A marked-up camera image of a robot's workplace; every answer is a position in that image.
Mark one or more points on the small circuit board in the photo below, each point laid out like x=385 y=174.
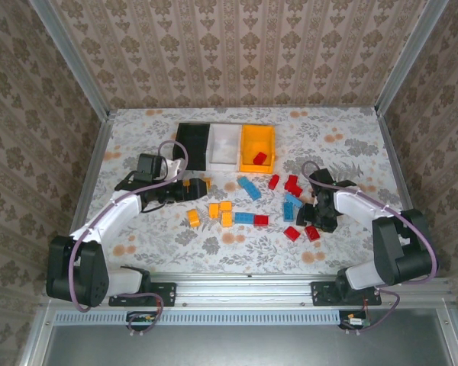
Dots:
x=355 y=321
x=143 y=318

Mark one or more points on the yellow plastic bin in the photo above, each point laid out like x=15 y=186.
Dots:
x=252 y=141

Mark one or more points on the white left camera mount bracket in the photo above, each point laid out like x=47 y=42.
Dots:
x=175 y=167

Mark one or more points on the right aluminium table side rail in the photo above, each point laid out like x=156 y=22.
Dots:
x=392 y=152

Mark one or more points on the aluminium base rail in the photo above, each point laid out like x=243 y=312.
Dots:
x=244 y=289

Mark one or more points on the black plastic bin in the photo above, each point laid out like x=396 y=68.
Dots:
x=191 y=146

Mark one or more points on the left small circuit board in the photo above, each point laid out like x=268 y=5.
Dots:
x=143 y=318

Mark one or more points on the left aluminium table side rail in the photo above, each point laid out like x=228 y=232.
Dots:
x=96 y=160

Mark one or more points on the aluminium frame post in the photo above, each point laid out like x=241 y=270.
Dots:
x=412 y=53
x=70 y=57

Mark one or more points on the floral patterned table cover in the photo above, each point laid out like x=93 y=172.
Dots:
x=252 y=251

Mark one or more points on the aluminium table side rail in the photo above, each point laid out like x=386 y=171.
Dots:
x=96 y=160
x=392 y=152

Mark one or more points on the grey metal sheet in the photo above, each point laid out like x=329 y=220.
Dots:
x=252 y=347

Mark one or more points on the small blue lego brick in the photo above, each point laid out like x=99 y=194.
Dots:
x=243 y=182

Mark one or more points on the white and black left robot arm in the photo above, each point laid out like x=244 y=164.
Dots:
x=114 y=217

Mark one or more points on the white plastic bin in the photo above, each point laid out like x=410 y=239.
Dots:
x=224 y=148

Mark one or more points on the right small circuit board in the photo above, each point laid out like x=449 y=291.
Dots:
x=355 y=321

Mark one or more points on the left aluminium frame post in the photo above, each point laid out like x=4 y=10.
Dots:
x=70 y=57

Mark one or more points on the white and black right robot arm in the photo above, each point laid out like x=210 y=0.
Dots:
x=358 y=206

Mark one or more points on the right aluminium frame post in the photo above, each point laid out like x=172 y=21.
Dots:
x=412 y=53

